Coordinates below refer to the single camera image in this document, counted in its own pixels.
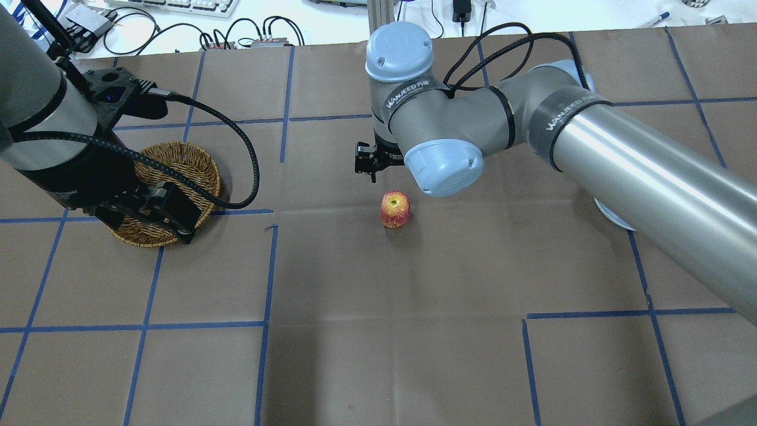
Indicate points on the grey electronics box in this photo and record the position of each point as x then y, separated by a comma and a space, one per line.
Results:
85, 20

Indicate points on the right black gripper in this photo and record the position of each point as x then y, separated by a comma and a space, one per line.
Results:
384, 157

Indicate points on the woven wicker basket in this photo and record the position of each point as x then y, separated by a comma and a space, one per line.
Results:
188, 159

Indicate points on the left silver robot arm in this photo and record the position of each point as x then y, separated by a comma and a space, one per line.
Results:
57, 131

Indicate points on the black power adapter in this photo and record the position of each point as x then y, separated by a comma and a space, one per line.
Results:
461, 11

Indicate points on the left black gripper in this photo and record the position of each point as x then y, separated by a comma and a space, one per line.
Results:
80, 177

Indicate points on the aluminium frame post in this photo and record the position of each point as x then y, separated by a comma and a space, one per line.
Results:
380, 13

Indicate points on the white keyboard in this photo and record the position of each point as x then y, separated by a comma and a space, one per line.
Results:
222, 9

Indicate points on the light blue plate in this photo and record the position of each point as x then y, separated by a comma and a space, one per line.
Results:
612, 217

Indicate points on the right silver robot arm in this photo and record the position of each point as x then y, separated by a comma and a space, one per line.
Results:
696, 211

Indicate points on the red yellow apple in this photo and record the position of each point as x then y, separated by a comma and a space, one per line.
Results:
395, 209

